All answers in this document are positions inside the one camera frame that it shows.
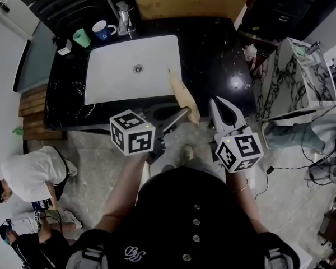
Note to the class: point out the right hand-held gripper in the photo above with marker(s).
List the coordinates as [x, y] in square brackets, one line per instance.
[240, 150]

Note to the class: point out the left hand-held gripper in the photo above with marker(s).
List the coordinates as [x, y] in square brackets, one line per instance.
[134, 139]

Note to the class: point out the person's left forearm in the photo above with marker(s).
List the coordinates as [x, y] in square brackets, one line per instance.
[123, 192]

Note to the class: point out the person's right forearm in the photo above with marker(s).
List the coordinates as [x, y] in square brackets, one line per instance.
[246, 206]

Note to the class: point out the black marble vanity table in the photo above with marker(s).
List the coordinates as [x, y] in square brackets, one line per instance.
[210, 60]

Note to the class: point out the white rectangular sink basin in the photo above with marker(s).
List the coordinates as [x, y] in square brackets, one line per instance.
[123, 74]

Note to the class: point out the small white round gadget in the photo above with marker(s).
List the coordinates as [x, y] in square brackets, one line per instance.
[250, 52]

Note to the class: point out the white marble vanity cabinet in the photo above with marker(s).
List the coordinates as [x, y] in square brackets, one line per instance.
[294, 77]

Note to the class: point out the chrome faucet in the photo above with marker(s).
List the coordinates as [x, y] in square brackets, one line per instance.
[124, 21]

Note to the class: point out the blue mug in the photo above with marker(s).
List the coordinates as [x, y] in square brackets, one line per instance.
[100, 32]

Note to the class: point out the person's black buttoned shirt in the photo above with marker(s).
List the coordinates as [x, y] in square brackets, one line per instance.
[184, 220]

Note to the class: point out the green plastic cup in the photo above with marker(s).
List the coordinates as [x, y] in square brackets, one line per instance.
[81, 38]

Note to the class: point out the small white box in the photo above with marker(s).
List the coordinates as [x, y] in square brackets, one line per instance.
[64, 48]

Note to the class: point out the black cabinet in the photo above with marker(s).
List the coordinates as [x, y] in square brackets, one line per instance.
[291, 4]

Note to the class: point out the wooden slatted step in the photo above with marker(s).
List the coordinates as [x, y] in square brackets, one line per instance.
[36, 111]

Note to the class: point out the small green object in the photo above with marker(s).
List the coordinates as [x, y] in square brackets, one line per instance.
[17, 130]

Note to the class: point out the grey panel with black frame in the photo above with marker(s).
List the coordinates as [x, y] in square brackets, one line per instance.
[36, 63]

